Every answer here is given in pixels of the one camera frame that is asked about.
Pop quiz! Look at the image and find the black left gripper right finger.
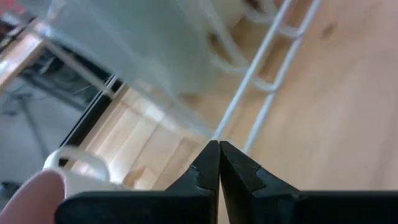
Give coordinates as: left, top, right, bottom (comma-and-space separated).
220, 141, 398, 224

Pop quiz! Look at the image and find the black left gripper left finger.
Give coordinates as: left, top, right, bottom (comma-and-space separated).
54, 139, 221, 224

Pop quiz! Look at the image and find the large light blue plate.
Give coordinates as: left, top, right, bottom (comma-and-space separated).
27, 0, 259, 139

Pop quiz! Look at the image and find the black metal table frame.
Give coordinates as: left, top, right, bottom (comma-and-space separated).
58, 79, 127, 151

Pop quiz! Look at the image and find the white mug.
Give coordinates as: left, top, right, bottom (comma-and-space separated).
0, 145, 125, 224

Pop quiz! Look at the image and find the white wire dish rack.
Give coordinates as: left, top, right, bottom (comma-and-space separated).
198, 0, 324, 156

